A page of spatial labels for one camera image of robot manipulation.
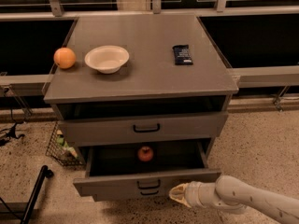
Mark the orange fruit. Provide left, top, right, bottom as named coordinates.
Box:
left=53, top=48, right=76, bottom=69

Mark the grey drawer cabinet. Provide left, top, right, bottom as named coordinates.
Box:
left=42, top=13, right=239, bottom=166

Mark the grey top drawer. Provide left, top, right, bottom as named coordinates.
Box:
left=59, top=112, right=228, bottom=147

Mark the grey bottom drawer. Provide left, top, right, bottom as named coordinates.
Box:
left=92, top=186, right=173, bottom=202

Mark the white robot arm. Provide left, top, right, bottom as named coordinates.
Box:
left=169, top=175, right=299, bottom=224

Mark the grey drawer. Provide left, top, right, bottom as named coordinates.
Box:
left=92, top=186, right=173, bottom=202
left=59, top=112, right=228, bottom=147
left=74, top=140, right=221, bottom=197

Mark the black wire basket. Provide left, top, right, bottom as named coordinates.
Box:
left=46, top=123, right=83, bottom=166

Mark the red apple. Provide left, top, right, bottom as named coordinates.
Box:
left=137, top=146, right=154, bottom=162

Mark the black cable clamp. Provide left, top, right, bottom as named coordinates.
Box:
left=0, top=123, right=24, bottom=147

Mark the dark blue snack bar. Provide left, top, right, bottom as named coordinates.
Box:
left=173, top=45, right=193, bottom=65

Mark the black pole stand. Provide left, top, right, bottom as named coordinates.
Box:
left=20, top=165, right=53, bottom=224

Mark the metal bracket on floor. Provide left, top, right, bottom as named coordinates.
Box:
left=273, top=86, right=290, bottom=112

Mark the white bowl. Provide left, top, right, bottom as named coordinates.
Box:
left=84, top=46, right=130, bottom=74

